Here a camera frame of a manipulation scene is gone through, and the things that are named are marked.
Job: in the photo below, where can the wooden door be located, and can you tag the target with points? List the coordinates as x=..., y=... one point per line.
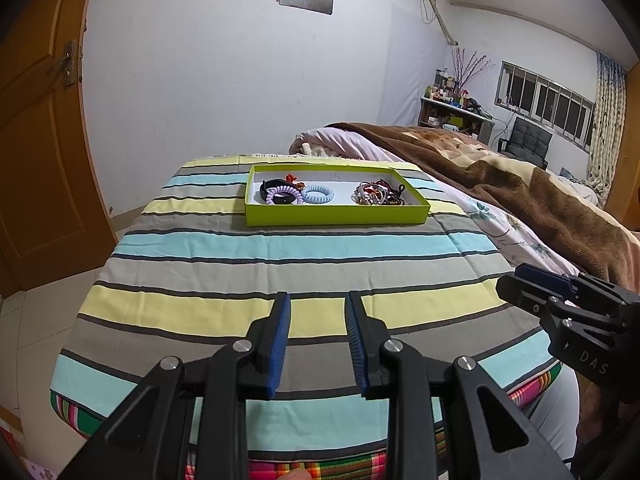
x=40, y=160

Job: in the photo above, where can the white shelf desk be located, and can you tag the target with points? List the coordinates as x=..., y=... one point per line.
x=457, y=110

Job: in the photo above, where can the person's right hand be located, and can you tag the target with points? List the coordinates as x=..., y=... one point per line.
x=597, y=405

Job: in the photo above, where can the pink flower branches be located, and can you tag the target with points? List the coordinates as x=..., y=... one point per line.
x=465, y=67

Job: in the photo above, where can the plaid cloth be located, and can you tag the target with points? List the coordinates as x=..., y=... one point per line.
x=325, y=465

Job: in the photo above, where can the brown plush blanket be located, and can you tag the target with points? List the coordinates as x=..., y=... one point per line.
x=525, y=190

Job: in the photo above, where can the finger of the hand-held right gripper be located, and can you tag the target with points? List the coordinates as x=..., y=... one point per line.
x=525, y=295
x=545, y=277

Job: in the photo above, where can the pink quilt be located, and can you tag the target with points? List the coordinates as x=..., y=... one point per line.
x=345, y=142

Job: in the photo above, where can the person's left hand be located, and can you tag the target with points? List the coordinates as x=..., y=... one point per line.
x=300, y=475

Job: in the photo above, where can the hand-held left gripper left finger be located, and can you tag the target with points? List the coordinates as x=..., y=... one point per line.
x=277, y=355

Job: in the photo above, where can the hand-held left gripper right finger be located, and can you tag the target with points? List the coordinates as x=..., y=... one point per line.
x=357, y=355

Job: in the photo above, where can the row of bottles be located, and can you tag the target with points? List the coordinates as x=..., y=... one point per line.
x=445, y=87

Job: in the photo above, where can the black wristband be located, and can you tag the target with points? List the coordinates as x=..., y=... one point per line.
x=265, y=191

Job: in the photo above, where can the air conditioner pipe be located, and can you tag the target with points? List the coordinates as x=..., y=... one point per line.
x=440, y=15

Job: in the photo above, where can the small green box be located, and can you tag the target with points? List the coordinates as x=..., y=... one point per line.
x=455, y=121

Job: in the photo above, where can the green cardboard box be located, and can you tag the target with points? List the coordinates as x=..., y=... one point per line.
x=325, y=217

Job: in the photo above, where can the barred window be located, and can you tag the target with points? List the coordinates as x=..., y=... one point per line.
x=545, y=100

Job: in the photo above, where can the black chair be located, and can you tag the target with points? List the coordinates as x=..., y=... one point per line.
x=530, y=140

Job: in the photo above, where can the patterned curtain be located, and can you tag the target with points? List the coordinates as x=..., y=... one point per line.
x=607, y=130

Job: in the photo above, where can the metal door latch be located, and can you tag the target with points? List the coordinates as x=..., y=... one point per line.
x=67, y=65

